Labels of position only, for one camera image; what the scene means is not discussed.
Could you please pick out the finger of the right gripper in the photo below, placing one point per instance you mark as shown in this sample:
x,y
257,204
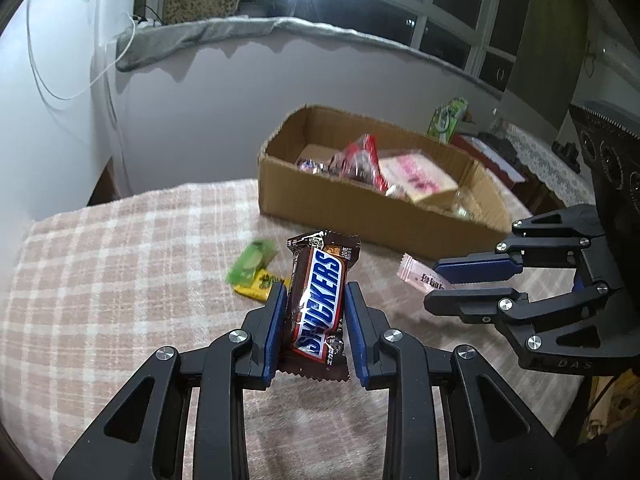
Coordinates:
x,y
472,306
479,268

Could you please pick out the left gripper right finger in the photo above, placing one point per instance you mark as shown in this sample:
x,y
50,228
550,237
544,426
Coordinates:
x,y
490,432

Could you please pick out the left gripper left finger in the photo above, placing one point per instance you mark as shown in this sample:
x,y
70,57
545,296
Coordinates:
x,y
141,432

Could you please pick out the pink candy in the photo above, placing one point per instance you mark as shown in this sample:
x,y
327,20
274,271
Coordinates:
x,y
420,276

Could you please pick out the toast bread packet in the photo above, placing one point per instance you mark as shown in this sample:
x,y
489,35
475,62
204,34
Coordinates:
x,y
415,177

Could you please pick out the Snickers bar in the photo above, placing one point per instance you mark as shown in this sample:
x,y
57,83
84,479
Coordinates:
x,y
312,337

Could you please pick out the red dark snack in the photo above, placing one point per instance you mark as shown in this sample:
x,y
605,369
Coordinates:
x,y
359,162

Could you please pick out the yellow candy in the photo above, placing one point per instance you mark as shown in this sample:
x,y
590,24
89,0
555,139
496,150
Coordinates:
x,y
261,286

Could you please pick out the light green jelly packet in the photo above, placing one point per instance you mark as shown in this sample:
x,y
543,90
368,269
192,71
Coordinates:
x,y
255,257

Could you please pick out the red gift box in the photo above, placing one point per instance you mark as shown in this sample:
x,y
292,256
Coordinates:
x,y
494,162

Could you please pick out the white lace cloth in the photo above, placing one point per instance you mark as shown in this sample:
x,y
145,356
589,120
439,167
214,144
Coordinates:
x,y
537,156

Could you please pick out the green tissue pack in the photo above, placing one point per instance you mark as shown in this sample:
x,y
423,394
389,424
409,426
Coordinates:
x,y
445,120

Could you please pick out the black object on lace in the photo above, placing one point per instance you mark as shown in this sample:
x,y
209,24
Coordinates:
x,y
568,153

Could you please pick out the plaid table cloth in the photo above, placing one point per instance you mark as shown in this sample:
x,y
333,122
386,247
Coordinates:
x,y
96,291

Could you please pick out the brown cardboard box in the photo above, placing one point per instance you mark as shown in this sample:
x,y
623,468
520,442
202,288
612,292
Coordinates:
x,y
347,206

